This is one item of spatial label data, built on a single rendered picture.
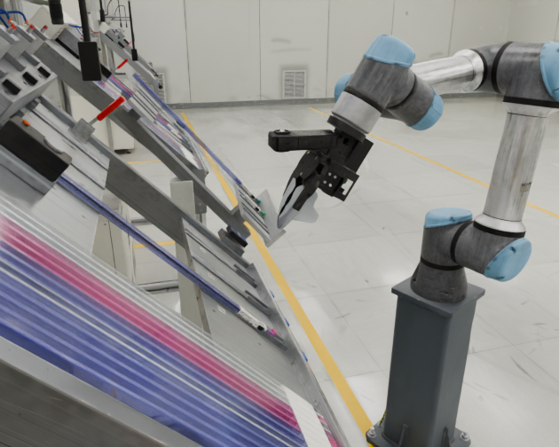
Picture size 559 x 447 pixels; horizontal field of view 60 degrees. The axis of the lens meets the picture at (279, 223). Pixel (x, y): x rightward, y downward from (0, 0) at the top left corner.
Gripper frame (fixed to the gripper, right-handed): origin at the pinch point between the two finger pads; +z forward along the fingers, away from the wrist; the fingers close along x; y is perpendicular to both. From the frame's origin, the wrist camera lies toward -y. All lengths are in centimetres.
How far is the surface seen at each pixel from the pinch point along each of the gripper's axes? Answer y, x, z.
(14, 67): -45.2, -1.9, -3.3
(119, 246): -7, 96, 54
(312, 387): 7.9, -22.9, 15.4
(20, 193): -37.1, -22.1, 5.1
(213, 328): -10.1, -22.2, 12.3
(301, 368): 7.8, -18.2, 15.7
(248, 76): 156, 760, -47
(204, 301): -10.5, -15.4, 12.2
